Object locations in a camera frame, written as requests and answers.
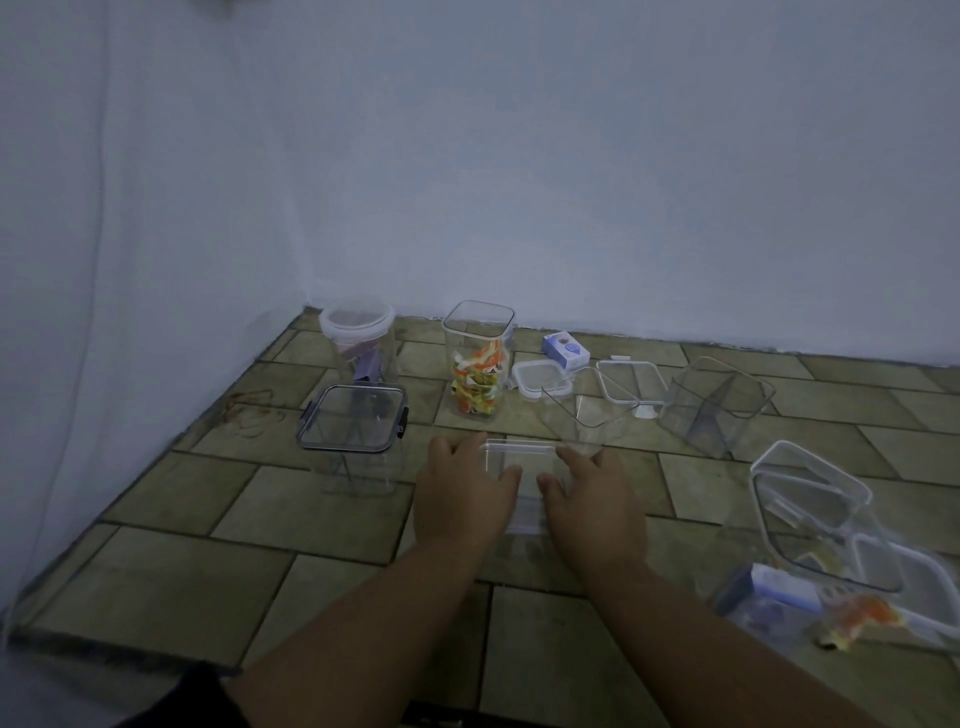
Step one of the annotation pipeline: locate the person's left forearm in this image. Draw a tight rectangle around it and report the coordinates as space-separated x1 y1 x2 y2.
221 536 496 728

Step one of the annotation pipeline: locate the orange yellow snack packet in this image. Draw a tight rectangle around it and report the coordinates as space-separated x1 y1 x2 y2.
813 592 905 650

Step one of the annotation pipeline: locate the large tall clear container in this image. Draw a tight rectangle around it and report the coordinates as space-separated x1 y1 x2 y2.
748 438 879 594

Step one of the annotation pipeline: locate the large white-rimmed lid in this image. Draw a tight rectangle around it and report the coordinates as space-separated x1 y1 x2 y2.
847 530 960 650

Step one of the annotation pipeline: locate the wide clear plastic container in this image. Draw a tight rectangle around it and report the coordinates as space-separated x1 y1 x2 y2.
299 386 410 496

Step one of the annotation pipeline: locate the small square white-rimmed lid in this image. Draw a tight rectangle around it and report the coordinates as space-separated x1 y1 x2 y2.
512 358 575 401

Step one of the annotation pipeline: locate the low square clear container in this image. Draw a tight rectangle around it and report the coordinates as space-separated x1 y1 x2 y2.
479 442 579 538

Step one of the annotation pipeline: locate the tall clear jar with snacks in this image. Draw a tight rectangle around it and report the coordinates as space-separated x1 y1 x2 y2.
442 299 517 420

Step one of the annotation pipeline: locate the small clear plastic container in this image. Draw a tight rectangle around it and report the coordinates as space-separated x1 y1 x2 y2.
539 377 630 455

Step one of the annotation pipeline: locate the person's right hand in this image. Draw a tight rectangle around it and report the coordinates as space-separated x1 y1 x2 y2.
534 447 652 585

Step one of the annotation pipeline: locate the person's left hand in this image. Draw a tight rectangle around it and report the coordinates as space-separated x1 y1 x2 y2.
410 434 525 555

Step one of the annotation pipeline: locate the person's right forearm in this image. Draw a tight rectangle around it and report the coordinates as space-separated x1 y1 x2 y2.
588 551 894 728

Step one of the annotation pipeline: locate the person's black clothing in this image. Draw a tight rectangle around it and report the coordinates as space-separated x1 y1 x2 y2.
116 665 253 728

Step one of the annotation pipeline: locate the square clear plastic container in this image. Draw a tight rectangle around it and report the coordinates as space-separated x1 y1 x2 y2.
658 354 778 460

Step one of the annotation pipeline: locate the heap of colorful snack packets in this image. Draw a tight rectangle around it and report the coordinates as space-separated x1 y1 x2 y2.
449 338 508 415

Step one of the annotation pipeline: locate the rectangular white-rimmed lid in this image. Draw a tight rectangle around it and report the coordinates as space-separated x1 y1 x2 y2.
596 354 670 420

